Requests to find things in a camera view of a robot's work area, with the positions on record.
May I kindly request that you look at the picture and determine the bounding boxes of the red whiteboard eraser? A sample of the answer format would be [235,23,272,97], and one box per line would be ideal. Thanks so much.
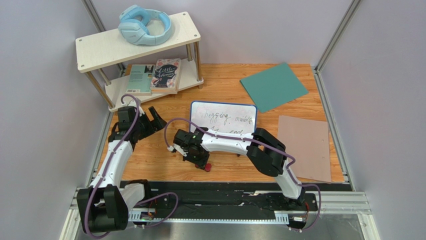
[204,163,212,172]

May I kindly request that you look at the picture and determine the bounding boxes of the blue framed whiteboard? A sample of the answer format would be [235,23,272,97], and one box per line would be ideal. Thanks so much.
[189,100,258,157]

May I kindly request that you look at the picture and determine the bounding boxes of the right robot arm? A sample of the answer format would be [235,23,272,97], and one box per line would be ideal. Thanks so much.
[168,127,305,205]

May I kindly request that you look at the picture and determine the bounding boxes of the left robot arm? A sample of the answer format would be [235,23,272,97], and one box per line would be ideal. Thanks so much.
[76,106,167,239]

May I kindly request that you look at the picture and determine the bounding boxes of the Little Women book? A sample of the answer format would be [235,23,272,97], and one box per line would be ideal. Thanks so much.
[150,58,182,94]

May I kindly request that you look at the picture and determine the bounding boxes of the teal paperback book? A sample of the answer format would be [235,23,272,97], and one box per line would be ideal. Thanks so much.
[125,64,155,96]

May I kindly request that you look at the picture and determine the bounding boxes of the white two-tier shelf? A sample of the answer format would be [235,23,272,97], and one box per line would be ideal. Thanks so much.
[75,11,204,112]

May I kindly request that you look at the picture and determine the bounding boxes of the light blue headphones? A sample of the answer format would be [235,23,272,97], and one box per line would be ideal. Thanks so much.
[117,4,173,46]

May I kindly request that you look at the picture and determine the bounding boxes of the teal green mat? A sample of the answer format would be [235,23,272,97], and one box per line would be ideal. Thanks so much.
[240,63,309,113]

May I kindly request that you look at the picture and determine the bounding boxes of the pinkish beige mat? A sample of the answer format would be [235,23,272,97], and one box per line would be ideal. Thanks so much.
[277,115,332,183]

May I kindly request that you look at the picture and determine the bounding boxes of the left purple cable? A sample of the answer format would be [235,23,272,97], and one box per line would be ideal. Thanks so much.
[83,94,180,239]

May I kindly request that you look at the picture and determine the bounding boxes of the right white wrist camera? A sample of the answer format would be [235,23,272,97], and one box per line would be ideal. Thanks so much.
[167,143,187,157]

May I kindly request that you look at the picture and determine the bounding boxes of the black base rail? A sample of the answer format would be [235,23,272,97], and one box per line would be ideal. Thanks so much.
[118,179,318,221]

